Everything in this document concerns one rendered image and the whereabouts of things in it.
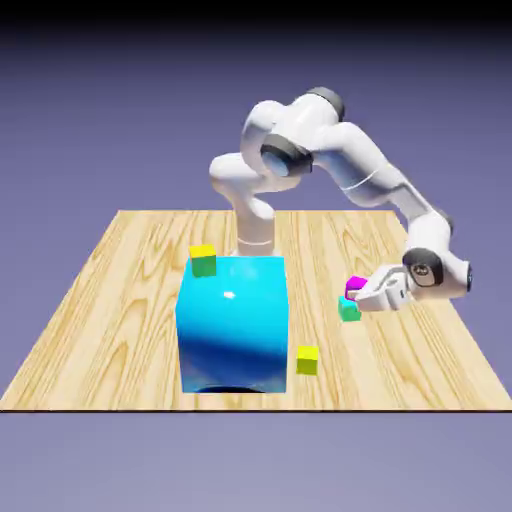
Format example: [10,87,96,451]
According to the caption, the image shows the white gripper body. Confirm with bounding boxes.
[354,264,414,313]

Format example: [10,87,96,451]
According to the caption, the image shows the small magenta cube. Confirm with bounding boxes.
[344,275,369,300]

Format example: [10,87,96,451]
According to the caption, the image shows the small teal cube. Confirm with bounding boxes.
[337,295,363,323]

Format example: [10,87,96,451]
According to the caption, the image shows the small yellow cube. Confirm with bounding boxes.
[188,243,218,278]
[295,345,320,376]

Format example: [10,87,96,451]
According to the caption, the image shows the large cyan box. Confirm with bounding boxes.
[175,255,290,395]

